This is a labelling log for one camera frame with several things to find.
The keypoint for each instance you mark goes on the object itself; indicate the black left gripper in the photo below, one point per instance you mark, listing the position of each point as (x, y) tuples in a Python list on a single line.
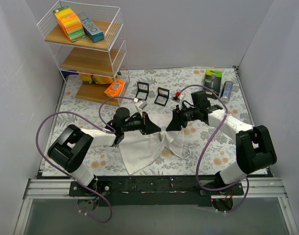
[(144, 123)]

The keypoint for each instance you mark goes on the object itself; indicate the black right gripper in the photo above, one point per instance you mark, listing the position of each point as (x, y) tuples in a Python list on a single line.
[(178, 117)]

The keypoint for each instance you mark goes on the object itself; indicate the white garment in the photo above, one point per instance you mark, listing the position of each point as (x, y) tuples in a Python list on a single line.
[(139, 151)]

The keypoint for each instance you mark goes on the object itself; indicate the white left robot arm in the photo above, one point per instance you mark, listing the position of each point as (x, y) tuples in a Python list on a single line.
[(71, 147)]

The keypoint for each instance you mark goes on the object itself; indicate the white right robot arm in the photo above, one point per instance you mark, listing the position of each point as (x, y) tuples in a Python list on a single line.
[(254, 147)]

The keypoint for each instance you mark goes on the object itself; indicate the right black display box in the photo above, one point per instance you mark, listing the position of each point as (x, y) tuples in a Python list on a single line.
[(162, 96)]

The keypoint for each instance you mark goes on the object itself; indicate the black display box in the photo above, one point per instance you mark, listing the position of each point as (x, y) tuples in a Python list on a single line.
[(142, 90), (162, 96)]

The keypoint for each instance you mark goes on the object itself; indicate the floral table mat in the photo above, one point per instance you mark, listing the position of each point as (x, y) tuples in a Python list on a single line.
[(204, 152)]

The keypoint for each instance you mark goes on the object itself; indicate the left black display box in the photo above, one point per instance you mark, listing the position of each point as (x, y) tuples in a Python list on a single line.
[(142, 90)]

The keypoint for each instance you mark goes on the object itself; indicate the orange small package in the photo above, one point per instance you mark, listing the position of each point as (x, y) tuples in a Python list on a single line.
[(115, 88)]

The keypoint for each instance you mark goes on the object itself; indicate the green black razor package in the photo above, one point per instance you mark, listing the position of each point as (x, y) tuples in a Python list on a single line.
[(212, 80)]

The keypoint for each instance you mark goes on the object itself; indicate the blue silver can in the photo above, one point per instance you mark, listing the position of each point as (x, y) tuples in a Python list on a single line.
[(226, 91)]

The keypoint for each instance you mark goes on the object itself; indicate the yellow sponge pack lower shelf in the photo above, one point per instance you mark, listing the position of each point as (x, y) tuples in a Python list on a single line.
[(95, 79)]

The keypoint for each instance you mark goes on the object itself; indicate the teal grey carton box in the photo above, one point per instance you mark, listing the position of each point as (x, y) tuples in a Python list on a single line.
[(90, 28)]

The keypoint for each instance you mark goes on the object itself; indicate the orange sponge pack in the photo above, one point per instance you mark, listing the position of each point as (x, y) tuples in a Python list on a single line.
[(69, 23)]

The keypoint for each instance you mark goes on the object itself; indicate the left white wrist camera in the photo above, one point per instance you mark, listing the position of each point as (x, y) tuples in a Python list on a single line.
[(139, 104)]

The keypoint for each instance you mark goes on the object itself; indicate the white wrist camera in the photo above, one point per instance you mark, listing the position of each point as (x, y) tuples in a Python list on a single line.
[(178, 98), (139, 104)]

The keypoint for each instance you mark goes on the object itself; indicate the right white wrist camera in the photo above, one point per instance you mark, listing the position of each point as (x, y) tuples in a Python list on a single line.
[(178, 98)]

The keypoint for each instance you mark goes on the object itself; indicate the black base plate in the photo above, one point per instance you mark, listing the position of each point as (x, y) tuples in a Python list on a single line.
[(158, 190)]

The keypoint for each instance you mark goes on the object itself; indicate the aluminium frame rail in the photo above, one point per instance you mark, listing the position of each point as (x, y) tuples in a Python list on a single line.
[(265, 187)]

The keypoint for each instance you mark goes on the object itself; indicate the white wire wooden shelf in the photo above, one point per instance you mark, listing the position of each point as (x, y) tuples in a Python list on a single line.
[(107, 58)]

